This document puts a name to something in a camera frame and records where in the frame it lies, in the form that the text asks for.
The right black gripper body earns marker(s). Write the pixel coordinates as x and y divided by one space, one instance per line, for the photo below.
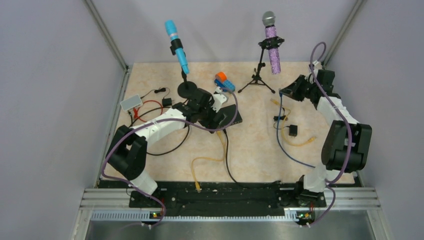
305 88

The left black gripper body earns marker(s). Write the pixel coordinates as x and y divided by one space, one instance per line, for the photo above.
207 114

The black network switch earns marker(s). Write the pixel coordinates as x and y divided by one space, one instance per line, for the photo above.
228 115

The black switch power adapter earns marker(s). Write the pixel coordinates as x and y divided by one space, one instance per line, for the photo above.
292 128

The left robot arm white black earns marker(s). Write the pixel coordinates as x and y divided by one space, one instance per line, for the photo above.
128 149

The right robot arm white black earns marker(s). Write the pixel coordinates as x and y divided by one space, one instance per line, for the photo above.
345 149

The colourful toy block truck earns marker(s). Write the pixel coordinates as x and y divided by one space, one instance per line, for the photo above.
223 82

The black tripod mic stand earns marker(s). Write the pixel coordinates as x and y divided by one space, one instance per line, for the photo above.
260 76

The white small hub box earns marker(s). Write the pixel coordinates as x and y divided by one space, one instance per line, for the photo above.
131 102

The purple glitter microphone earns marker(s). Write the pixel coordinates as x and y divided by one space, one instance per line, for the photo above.
268 20

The cyan microphone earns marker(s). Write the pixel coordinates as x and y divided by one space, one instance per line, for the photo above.
176 47

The small black wall charger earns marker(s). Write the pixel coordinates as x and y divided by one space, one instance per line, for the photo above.
166 101

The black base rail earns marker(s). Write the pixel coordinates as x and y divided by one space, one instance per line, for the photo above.
227 199

